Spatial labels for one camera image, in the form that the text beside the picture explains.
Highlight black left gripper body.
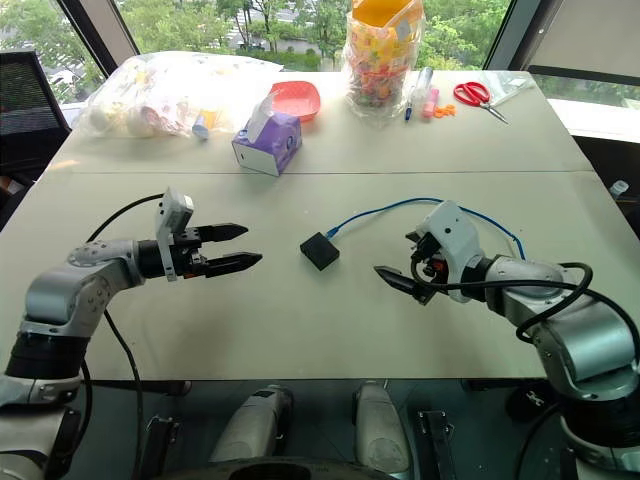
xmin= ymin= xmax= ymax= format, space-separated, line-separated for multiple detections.
xmin=169 ymin=226 xmax=210 ymax=280

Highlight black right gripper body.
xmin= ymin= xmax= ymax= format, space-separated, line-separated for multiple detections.
xmin=404 ymin=229 xmax=452 ymax=306

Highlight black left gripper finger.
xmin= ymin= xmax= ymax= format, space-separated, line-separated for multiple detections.
xmin=196 ymin=223 xmax=250 ymax=245
xmin=204 ymin=252 xmax=264 ymax=280

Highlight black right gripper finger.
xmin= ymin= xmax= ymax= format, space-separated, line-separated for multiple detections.
xmin=373 ymin=265 xmax=420 ymax=301

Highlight small black box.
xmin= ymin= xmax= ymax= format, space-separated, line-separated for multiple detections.
xmin=299 ymin=230 xmax=342 ymax=273

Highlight purple tissue box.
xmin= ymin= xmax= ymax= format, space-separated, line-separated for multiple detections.
xmin=230 ymin=93 xmax=304 ymax=178

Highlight blue capped glue stick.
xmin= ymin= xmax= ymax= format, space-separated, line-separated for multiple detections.
xmin=191 ymin=112 xmax=211 ymax=143

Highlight grey rounded robot leg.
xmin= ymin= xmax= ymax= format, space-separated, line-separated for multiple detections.
xmin=208 ymin=383 xmax=295 ymax=465
xmin=352 ymin=379 xmax=412 ymax=475

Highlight pink plastic tray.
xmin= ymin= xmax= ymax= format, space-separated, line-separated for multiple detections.
xmin=268 ymin=80 xmax=323 ymax=124

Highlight clear bag of paper cups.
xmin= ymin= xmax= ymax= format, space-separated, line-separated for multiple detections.
xmin=78 ymin=52 xmax=284 ymax=141

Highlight pink highlighter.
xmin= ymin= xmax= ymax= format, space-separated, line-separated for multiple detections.
xmin=421 ymin=87 xmax=441 ymax=120

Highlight dark rounded robot torso rim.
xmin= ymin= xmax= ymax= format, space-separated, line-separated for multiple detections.
xmin=162 ymin=453 xmax=399 ymax=480

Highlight clear flat plastic bag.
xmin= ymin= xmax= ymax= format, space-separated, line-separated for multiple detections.
xmin=478 ymin=69 xmax=537 ymax=109

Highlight black mesh office chair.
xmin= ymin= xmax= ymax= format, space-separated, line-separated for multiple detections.
xmin=0 ymin=49 xmax=74 ymax=184

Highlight bagged stack of colourful cups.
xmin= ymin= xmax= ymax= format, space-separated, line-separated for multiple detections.
xmin=341 ymin=0 xmax=427 ymax=117

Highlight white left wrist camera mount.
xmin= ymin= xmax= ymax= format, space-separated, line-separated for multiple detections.
xmin=153 ymin=187 xmax=195 ymax=283

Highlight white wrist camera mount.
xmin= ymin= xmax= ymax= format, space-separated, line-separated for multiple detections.
xmin=413 ymin=199 xmax=487 ymax=304
xmin=153 ymin=187 xmax=195 ymax=283

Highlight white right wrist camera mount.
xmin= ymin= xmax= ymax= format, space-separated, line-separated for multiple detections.
xmin=413 ymin=199 xmax=487 ymax=304

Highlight blue cable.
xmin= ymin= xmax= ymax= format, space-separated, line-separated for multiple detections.
xmin=325 ymin=196 xmax=528 ymax=262

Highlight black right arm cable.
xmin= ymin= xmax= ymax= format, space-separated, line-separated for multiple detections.
xmin=409 ymin=252 xmax=640 ymax=354

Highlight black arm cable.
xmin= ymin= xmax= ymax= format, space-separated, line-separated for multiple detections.
xmin=79 ymin=192 xmax=167 ymax=480
xmin=409 ymin=252 xmax=640 ymax=354

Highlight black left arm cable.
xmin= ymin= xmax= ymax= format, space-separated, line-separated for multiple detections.
xmin=79 ymin=192 xmax=167 ymax=480

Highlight black strap bracket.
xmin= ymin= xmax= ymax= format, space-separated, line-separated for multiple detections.
xmin=143 ymin=414 xmax=182 ymax=480
xmin=416 ymin=408 xmax=457 ymax=480

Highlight red handled scissors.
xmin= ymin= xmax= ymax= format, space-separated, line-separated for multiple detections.
xmin=452 ymin=80 xmax=511 ymax=126

